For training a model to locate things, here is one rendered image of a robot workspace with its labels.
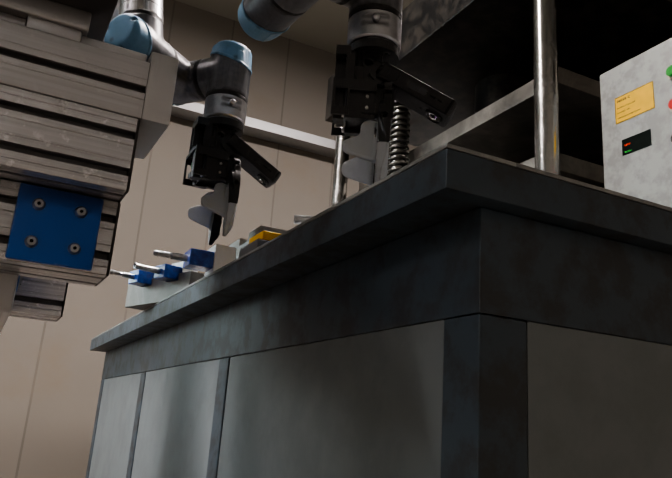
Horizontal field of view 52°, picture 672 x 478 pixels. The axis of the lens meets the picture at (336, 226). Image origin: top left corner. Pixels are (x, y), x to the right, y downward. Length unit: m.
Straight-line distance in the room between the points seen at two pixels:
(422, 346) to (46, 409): 3.40
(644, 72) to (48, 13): 1.33
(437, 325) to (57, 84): 0.49
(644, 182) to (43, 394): 3.11
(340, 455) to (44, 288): 0.69
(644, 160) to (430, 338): 1.15
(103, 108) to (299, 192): 3.70
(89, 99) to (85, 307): 3.18
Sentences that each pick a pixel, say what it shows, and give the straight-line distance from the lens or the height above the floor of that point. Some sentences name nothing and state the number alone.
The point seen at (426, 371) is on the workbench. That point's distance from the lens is 0.62.
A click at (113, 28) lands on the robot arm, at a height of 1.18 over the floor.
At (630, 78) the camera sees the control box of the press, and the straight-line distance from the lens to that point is 1.81.
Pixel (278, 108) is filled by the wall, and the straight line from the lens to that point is 4.63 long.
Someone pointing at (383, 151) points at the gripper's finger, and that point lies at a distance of 0.86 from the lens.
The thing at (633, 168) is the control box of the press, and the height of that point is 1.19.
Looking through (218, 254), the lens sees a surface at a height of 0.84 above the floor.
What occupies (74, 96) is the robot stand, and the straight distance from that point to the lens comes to 0.83.
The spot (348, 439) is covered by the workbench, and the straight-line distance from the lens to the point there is 0.74.
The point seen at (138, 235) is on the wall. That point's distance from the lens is 4.09.
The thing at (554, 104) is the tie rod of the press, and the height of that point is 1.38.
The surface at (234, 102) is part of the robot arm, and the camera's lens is 1.22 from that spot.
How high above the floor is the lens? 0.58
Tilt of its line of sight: 16 degrees up
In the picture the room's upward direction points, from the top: 4 degrees clockwise
